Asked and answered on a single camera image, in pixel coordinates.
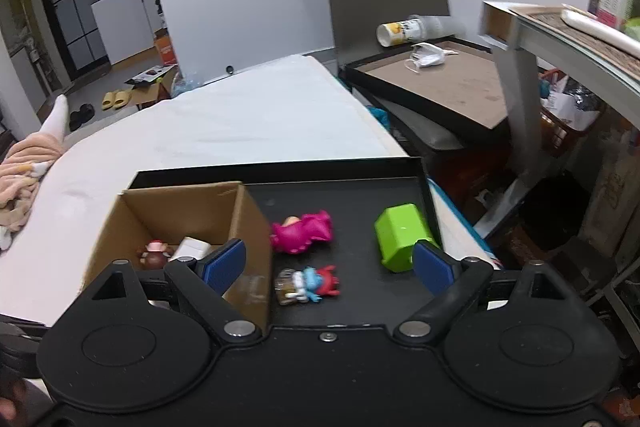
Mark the yellow slipper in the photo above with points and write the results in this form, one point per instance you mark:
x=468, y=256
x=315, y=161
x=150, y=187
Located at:
x=124, y=98
x=109, y=100

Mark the pink and white carton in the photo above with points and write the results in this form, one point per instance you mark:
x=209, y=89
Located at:
x=615, y=2

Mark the green plastic bag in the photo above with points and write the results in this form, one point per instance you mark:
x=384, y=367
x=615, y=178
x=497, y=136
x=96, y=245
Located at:
x=632, y=29

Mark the blue plastic bag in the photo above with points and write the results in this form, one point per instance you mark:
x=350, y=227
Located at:
x=186, y=86

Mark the white cabinet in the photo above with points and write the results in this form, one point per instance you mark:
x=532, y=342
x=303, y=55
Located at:
x=125, y=22

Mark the small white box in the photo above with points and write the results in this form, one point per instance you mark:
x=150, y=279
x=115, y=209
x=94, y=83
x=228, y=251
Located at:
x=190, y=248

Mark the bin with clutter under desk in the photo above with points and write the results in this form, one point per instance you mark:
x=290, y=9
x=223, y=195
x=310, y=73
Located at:
x=570, y=102

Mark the black grid glass door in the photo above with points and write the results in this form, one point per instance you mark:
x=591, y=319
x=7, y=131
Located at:
x=70, y=7

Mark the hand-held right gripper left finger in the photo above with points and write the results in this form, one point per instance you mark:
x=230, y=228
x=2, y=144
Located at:
x=225, y=266

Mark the orange cardboard box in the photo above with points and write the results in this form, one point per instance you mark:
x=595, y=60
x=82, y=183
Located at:
x=166, y=51

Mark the blue and red figure toy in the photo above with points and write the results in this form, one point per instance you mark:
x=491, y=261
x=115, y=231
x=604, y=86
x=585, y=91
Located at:
x=310, y=284

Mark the brown cardboard box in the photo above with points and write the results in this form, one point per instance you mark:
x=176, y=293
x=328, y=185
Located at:
x=150, y=212

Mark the black shoes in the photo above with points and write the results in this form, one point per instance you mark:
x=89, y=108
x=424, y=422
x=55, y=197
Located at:
x=81, y=117

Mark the black framed brown board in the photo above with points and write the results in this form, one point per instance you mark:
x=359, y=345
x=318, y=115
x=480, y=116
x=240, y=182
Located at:
x=450, y=87

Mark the white face mask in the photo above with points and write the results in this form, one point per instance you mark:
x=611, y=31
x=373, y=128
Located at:
x=430, y=57

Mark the grey desk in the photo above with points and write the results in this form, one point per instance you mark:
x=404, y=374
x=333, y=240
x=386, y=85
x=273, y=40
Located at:
x=525, y=57

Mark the white long roll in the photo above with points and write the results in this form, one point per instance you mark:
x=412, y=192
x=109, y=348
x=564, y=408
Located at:
x=600, y=29

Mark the pink crumpled blanket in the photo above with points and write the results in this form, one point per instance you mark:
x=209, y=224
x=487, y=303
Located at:
x=25, y=172

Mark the open cardboard box with black lid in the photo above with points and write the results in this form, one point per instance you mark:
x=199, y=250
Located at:
x=150, y=82

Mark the patterned desk mat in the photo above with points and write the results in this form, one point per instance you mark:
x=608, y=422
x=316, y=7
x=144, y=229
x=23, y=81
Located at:
x=545, y=19

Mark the clear plastic cup stack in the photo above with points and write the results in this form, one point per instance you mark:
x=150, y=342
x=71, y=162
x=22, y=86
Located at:
x=440, y=27

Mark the pink plush-shaped toy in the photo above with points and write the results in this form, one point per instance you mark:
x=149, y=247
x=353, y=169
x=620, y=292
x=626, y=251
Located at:
x=302, y=232

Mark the green house-shaped block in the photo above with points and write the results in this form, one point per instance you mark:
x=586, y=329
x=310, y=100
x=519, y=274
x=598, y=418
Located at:
x=400, y=232

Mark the brown figure toy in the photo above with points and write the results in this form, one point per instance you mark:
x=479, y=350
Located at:
x=155, y=254

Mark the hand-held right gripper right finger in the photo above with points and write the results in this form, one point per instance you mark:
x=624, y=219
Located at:
x=432, y=269

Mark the black shallow tray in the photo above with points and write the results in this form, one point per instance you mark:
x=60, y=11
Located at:
x=350, y=207

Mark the yellow print paper cup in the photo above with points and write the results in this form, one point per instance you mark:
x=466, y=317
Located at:
x=395, y=33

